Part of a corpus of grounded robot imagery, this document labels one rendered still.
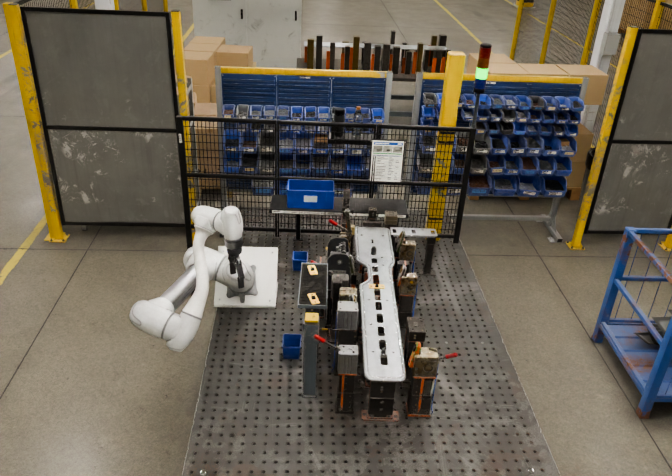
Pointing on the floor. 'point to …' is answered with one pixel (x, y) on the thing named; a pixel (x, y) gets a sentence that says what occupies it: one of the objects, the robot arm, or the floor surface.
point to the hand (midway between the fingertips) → (237, 278)
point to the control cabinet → (251, 12)
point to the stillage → (639, 328)
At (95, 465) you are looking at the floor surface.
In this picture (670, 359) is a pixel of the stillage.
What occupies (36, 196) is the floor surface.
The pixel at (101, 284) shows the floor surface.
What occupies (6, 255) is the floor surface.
